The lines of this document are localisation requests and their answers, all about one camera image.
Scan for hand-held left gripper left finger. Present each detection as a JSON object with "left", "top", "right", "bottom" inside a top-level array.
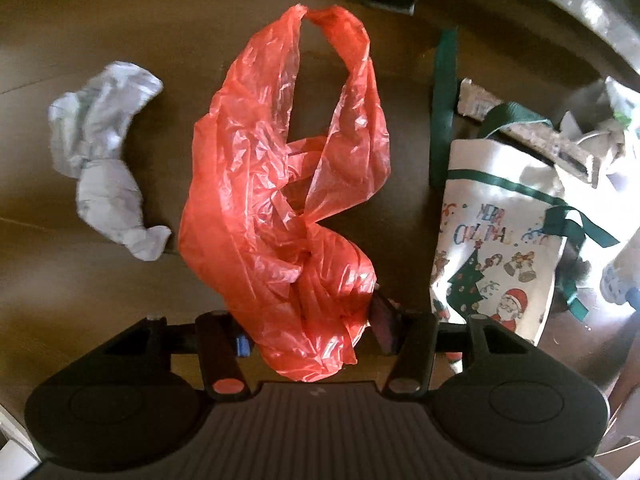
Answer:
[{"left": 100, "top": 310, "right": 253, "bottom": 403}]

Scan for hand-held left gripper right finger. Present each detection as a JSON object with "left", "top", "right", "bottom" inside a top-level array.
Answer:
[{"left": 369, "top": 291, "right": 538, "bottom": 405}]

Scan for printed tote bag green handles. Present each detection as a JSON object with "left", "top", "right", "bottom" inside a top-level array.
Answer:
[{"left": 429, "top": 27, "right": 621, "bottom": 376}]

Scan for red plastic bag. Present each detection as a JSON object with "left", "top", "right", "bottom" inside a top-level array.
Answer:
[{"left": 177, "top": 4, "right": 392, "bottom": 383}]

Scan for crumpled white plastic bag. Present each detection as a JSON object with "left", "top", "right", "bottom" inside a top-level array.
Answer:
[{"left": 47, "top": 61, "right": 172, "bottom": 262}]

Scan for white blue-print wrapper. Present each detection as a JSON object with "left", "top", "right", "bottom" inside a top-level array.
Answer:
[{"left": 599, "top": 237, "right": 640, "bottom": 311}]

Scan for torn cardboard piece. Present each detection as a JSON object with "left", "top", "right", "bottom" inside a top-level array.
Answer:
[
  {"left": 456, "top": 77, "right": 507, "bottom": 124},
  {"left": 500, "top": 117, "right": 602, "bottom": 188}
]

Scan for white green packet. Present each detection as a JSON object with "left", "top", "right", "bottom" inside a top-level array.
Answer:
[{"left": 602, "top": 76, "right": 640, "bottom": 133}]

